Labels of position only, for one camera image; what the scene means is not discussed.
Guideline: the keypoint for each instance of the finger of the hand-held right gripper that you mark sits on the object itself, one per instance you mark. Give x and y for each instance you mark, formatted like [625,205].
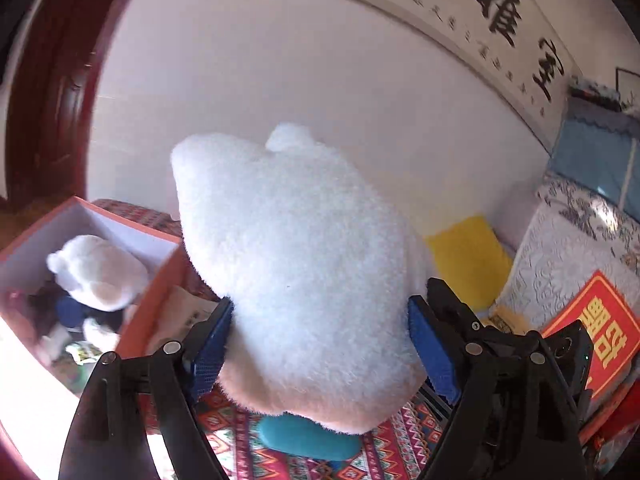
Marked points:
[455,305]

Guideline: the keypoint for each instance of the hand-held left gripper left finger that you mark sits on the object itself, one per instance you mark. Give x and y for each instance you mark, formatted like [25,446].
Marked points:
[212,355]

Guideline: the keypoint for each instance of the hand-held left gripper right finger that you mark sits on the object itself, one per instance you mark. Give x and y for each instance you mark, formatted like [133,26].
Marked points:
[432,355]

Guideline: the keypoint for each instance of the fuzzy white plush toy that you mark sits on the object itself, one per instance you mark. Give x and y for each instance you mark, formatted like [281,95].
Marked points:
[300,260]

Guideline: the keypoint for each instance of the smooth white plush bear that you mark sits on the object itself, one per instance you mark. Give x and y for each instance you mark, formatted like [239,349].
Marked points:
[100,270]

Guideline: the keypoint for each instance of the blue hooded figurine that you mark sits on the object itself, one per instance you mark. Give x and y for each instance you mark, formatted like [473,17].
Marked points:
[70,310]

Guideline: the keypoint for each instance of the pink cardboard box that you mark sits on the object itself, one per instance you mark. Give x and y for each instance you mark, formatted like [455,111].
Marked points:
[125,225]

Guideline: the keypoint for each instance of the yellow pillow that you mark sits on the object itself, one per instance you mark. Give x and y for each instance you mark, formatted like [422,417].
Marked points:
[465,260]

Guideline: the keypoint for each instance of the newspaper sheet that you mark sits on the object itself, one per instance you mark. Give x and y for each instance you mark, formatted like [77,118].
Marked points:
[192,310]

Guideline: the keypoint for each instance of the red sign with gold print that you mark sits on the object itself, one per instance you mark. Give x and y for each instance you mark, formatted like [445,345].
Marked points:
[610,320]

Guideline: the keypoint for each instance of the yellow printed packet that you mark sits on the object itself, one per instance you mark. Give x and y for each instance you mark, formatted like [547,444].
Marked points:
[507,317]

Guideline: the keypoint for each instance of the red bag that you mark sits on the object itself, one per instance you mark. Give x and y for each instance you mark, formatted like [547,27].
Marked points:
[615,425]

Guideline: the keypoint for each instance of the colourful patterned cloth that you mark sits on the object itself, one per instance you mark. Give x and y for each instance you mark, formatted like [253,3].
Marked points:
[400,435]

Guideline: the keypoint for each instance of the grey floral pillow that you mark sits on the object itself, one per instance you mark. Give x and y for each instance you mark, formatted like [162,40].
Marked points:
[565,250]

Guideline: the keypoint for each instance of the teal glasses case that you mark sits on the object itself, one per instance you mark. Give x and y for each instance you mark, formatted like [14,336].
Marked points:
[300,440]

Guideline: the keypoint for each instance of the blue quilted bedding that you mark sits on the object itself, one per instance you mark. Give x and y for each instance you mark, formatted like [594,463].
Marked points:
[590,155]

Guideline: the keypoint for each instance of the calligraphy wall scroll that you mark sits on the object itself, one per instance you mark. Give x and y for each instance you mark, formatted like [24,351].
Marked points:
[500,25]

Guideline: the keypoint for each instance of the dark red wooden door frame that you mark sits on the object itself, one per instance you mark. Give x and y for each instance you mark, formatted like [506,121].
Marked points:
[50,110]

